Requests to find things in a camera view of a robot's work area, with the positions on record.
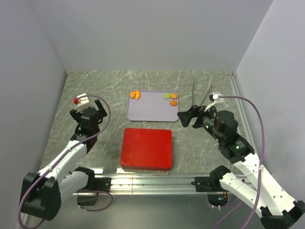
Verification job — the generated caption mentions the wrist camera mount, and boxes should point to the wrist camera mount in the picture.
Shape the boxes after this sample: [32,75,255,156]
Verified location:
[73,93,93,113]
[204,92,224,112]

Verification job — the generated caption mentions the small orange flower cookie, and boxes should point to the small orange flower cookie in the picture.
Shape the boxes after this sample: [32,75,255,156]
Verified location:
[171,93,178,99]

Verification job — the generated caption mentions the orange fish cookie corner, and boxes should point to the orange fish cookie corner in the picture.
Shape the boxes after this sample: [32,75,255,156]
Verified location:
[133,91,141,100]

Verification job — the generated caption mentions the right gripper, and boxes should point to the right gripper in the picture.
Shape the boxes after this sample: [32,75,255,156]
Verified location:
[176,103,223,142]

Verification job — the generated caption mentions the metal tongs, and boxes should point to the metal tongs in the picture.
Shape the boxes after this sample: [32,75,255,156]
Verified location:
[191,78,213,106]

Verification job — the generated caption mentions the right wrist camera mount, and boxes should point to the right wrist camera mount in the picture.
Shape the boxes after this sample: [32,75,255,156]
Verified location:
[204,92,224,112]

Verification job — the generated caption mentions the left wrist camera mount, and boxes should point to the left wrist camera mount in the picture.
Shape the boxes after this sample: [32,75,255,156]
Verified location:
[73,93,93,113]

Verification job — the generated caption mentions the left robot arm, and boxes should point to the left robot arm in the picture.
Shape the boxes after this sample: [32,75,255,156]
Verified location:
[18,94,111,221]

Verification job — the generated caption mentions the lavender tray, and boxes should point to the lavender tray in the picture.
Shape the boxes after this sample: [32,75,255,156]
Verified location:
[126,90,179,122]

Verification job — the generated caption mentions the aluminium rail frame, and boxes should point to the aluminium rail frame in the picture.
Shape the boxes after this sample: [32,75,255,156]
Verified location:
[71,71,278,197]

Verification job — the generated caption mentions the brown chip cookie right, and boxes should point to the brown chip cookie right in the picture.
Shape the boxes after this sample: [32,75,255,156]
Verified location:
[170,100,178,106]

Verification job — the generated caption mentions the red box lid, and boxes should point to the red box lid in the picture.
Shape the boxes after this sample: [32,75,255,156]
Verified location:
[120,128,173,171]

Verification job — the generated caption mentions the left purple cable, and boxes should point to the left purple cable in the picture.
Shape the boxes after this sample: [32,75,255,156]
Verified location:
[18,94,113,229]

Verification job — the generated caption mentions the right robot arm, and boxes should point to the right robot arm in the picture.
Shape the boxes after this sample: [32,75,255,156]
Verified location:
[177,105,305,229]

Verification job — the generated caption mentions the green macaron upper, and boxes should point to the green macaron upper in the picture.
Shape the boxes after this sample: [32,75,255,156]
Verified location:
[163,93,171,99]

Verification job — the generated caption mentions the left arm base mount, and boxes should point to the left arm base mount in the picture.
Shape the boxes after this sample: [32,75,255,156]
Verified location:
[77,177,112,207]

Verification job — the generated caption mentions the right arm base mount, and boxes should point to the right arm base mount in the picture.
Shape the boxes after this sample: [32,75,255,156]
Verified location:
[191,177,237,209]

